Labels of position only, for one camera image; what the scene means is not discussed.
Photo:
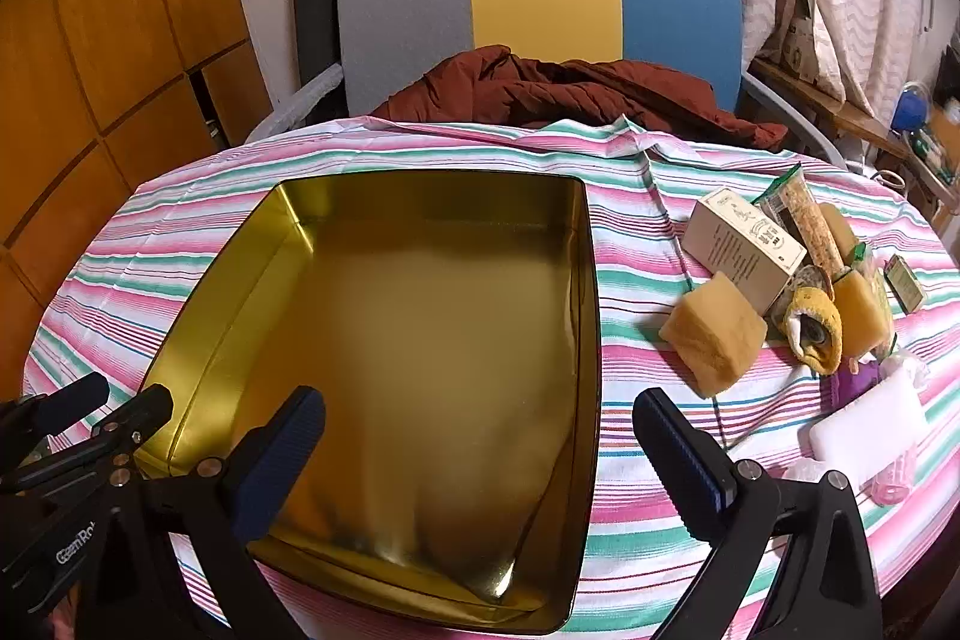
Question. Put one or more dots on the dark striped cracker packet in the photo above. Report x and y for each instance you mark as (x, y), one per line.
(806, 220)

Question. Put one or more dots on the gold tin box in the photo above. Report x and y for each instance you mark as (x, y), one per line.
(420, 347)

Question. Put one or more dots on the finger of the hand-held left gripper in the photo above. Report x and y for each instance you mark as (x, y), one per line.
(71, 401)
(142, 415)

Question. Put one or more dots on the small green carton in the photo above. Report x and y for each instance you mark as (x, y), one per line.
(904, 284)

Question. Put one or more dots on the green white carton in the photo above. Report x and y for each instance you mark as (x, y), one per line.
(937, 149)

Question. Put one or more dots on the white plastic wrapper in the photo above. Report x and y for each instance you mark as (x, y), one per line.
(904, 368)

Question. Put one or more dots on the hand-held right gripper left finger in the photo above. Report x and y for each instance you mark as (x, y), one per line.
(281, 452)

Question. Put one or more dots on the printed paper bag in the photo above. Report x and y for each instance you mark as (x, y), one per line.
(802, 40)

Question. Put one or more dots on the wooden wardrobe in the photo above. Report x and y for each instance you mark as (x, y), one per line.
(97, 48)

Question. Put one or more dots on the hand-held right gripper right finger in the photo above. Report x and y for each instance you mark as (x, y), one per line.
(694, 467)

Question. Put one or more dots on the purple snack packet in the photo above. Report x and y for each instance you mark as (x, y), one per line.
(862, 385)

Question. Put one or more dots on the white soap bar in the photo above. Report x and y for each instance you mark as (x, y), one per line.
(870, 422)

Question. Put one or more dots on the blue plastic container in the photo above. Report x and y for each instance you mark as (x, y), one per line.
(911, 108)

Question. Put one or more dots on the wooden desk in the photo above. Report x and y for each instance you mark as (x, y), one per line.
(840, 111)

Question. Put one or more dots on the brown quilted jacket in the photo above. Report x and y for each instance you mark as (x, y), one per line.
(562, 93)

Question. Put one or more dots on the beige carton box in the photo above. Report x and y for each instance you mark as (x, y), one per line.
(739, 250)

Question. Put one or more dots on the striped tablecloth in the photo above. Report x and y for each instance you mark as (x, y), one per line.
(645, 280)

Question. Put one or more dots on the black rolled mat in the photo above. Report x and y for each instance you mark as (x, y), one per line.
(315, 10)

